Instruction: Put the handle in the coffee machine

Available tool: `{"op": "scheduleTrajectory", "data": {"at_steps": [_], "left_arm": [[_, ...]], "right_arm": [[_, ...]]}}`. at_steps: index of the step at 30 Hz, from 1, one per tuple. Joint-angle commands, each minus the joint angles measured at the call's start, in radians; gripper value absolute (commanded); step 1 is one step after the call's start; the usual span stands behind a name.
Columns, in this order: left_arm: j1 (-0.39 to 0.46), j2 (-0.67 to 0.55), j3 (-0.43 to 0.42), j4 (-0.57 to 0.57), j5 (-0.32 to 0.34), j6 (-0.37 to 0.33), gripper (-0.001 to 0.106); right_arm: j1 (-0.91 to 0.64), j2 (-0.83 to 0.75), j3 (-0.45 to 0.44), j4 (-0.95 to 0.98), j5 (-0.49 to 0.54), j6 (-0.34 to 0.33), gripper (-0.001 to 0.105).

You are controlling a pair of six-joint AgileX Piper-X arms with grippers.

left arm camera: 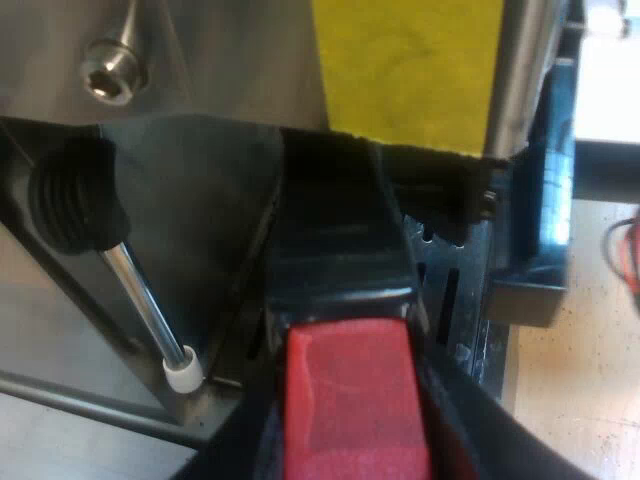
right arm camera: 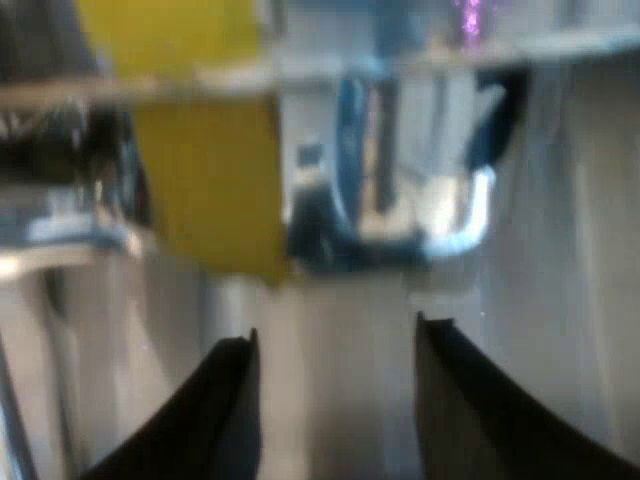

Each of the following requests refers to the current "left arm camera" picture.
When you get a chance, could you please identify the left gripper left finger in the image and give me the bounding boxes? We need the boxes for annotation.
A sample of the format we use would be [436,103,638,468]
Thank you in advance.
[191,349,282,480]

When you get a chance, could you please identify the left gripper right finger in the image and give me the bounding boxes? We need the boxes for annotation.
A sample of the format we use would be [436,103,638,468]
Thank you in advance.
[413,309,552,480]

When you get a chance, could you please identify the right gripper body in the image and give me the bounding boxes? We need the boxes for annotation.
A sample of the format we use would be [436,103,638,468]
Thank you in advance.
[491,55,577,327]

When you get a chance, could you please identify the red and black cable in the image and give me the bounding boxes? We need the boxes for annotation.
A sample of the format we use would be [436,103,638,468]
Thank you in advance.
[606,213,640,302]

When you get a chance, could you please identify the steel espresso machine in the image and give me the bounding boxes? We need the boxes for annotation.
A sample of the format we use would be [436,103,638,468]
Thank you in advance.
[0,0,532,480]

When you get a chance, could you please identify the filter holder with red-ended handle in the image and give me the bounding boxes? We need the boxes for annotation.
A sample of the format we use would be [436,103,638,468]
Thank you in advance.
[259,127,432,480]

